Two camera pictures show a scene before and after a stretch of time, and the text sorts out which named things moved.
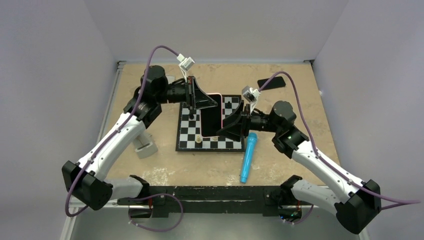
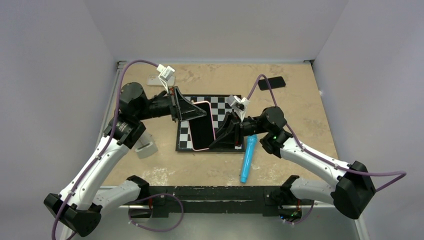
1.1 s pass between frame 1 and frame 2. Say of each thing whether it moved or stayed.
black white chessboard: stayed
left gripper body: moved
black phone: stayed
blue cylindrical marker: stayed
